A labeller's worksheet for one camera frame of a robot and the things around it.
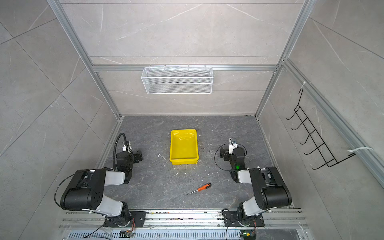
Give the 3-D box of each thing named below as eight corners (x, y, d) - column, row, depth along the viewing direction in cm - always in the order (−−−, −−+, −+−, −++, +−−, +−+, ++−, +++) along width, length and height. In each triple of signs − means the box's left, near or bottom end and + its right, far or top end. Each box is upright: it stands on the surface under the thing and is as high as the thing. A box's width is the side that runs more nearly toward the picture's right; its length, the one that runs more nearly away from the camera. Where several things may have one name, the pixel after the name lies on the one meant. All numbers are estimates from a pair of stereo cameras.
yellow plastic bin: (169, 164, 95) (167, 159, 89) (172, 134, 111) (171, 127, 105) (198, 165, 95) (198, 159, 89) (197, 134, 111) (197, 127, 105)
